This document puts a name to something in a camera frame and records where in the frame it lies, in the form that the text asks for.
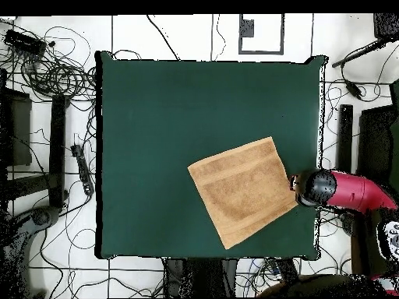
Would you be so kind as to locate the yellow terry towel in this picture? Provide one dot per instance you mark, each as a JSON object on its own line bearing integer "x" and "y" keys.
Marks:
{"x": 243, "y": 193}

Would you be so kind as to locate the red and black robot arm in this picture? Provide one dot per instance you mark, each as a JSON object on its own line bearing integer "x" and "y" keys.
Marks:
{"x": 352, "y": 190}

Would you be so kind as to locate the black flat box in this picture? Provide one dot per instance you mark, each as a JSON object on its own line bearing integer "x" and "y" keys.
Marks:
{"x": 374, "y": 146}
{"x": 18, "y": 130}

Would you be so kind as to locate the black stand bar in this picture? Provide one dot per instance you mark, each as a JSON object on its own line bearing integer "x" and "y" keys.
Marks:
{"x": 345, "y": 140}
{"x": 57, "y": 149}

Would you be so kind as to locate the black power strip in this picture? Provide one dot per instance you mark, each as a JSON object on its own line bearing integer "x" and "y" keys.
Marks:
{"x": 82, "y": 168}
{"x": 286, "y": 268}

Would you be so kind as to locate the dark green hanging cloth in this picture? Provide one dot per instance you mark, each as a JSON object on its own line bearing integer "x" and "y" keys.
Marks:
{"x": 395, "y": 140}

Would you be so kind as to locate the black power adapter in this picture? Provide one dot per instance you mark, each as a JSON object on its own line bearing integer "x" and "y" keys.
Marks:
{"x": 353, "y": 88}

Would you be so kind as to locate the black boom pole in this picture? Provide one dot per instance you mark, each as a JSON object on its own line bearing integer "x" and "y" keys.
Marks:
{"x": 358, "y": 54}

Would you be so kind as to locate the dark grey square plate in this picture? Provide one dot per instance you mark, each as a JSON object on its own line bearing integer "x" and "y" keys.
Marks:
{"x": 247, "y": 28}

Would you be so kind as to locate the dark green table cloth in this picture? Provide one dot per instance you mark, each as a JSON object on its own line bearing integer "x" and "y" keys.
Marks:
{"x": 140, "y": 109}

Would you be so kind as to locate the black speckled box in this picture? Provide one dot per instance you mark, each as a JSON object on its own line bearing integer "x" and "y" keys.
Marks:
{"x": 386, "y": 26}

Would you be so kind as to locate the black tripod base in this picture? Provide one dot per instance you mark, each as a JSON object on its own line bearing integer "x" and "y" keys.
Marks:
{"x": 40, "y": 216}

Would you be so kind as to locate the black network box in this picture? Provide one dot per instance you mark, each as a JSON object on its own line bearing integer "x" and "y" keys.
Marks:
{"x": 25, "y": 42}

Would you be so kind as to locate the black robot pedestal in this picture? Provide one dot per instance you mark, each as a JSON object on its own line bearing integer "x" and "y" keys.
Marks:
{"x": 199, "y": 277}

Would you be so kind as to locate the grey floor tape frame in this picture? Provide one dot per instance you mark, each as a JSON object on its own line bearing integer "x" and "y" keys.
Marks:
{"x": 282, "y": 37}

